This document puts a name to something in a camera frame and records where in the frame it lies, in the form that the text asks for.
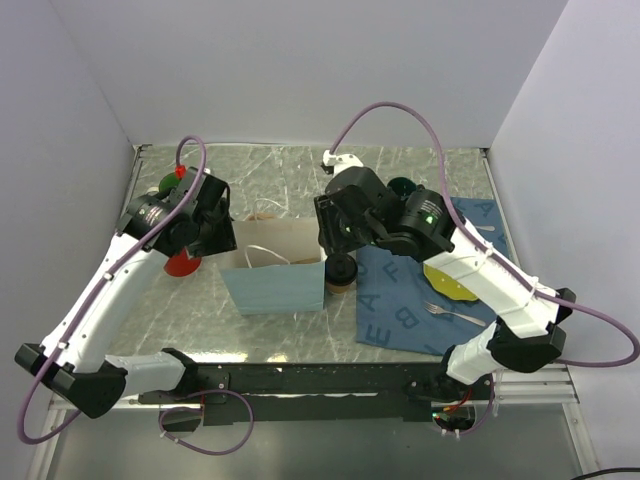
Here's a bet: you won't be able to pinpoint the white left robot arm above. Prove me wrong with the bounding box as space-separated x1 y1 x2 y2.
15 167 237 419

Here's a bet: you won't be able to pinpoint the red cup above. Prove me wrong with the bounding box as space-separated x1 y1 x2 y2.
164 249 202 278

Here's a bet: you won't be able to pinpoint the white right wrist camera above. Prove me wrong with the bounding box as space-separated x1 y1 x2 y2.
320 150 364 176

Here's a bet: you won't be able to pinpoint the white mug green inside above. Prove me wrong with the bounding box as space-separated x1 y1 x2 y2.
147 173 180 195

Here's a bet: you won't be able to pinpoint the green polka dot plate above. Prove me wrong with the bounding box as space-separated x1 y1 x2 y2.
423 264 479 302

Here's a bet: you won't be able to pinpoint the stacked brown pulp carriers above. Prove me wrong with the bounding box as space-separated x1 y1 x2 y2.
245 212 279 221

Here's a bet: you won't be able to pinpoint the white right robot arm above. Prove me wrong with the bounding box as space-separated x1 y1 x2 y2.
314 166 575 402

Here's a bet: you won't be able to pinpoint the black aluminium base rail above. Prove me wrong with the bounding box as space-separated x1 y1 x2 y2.
49 361 581 426

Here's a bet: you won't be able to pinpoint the silver fork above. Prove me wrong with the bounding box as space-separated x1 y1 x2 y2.
424 302 486 327

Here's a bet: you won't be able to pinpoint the black coffee cup lid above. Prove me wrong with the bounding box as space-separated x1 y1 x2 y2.
325 253 358 286

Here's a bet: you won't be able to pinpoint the light blue paper bag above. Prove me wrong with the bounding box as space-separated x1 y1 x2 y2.
216 198 326 316

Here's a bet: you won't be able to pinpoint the dark green mug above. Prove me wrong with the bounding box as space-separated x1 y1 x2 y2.
387 177 417 199

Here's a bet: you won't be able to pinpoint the blue letter print cloth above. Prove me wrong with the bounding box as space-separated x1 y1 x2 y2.
354 195 521 357

